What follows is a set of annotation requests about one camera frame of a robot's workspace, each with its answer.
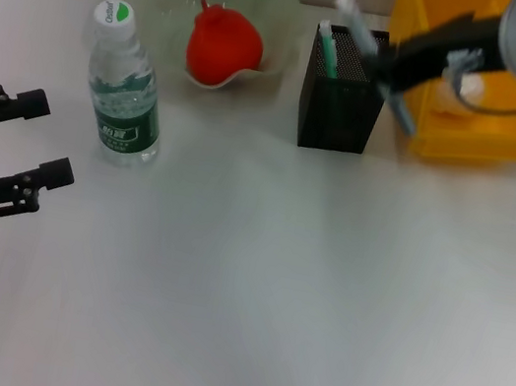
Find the green pen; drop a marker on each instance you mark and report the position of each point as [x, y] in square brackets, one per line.
[328, 53]

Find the clear green-label water bottle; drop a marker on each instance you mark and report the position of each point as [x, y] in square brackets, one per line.
[126, 105]

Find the gray marker pen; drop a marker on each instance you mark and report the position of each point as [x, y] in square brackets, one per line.
[362, 26]

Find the orange fruit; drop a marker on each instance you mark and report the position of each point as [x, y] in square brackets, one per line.
[223, 47]

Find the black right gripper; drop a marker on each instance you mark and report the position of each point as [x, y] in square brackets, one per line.
[443, 50]

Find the black mesh pen holder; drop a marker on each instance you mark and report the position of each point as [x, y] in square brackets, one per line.
[339, 112]

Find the yellow plastic storage bin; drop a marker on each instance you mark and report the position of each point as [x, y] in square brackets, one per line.
[487, 138]

